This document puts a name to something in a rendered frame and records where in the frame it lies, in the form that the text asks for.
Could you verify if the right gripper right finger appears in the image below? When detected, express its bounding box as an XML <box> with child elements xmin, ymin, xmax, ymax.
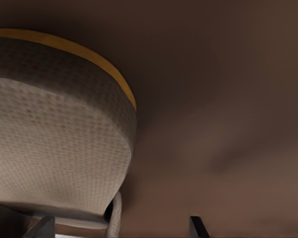
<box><xmin>189</xmin><ymin>216</ymin><xmax>211</xmax><ymax>238</ymax></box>

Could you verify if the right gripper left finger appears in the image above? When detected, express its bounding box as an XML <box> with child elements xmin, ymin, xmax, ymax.
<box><xmin>21</xmin><ymin>216</ymin><xmax>56</xmax><ymax>238</ymax></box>

